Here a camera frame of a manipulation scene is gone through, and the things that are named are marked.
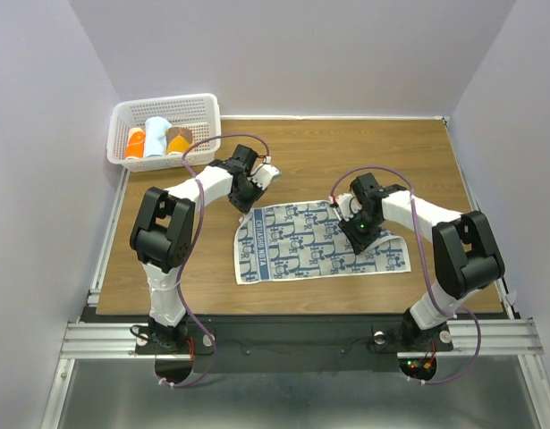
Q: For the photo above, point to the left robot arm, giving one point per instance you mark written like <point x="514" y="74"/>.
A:
<point x="168" y="223"/>

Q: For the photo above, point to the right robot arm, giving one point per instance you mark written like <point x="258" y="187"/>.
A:
<point x="466" y="256"/>

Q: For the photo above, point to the white plastic basket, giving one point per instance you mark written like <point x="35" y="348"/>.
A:
<point x="198" y="113"/>

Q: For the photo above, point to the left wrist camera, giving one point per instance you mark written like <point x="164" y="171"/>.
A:
<point x="265" y="174"/>

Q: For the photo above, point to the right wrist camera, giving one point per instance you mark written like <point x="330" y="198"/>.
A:
<point x="344" y="205"/>

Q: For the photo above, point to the blue white patterned towel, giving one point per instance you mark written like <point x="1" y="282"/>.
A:
<point x="301" y="241"/>

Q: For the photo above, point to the light blue rolled towel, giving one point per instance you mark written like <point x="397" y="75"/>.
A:
<point x="155" y="140"/>

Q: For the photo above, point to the orange rolled towel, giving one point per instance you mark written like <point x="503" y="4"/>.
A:
<point x="135" y="144"/>

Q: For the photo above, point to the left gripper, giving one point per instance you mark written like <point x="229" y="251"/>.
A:
<point x="246" y="206"/>

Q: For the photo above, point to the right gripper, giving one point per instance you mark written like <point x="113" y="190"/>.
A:
<point x="357" y="241"/>

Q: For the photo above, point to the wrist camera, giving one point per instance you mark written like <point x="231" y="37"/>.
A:
<point x="265" y="174"/>
<point x="344" y="205"/>

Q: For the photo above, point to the yellow brown rolled towel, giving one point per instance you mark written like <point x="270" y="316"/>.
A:
<point x="178" y="140"/>

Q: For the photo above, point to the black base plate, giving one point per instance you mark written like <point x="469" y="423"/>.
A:
<point x="245" y="344"/>

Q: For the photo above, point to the aluminium frame rail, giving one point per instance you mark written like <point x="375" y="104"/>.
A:
<point x="486" y="381"/>

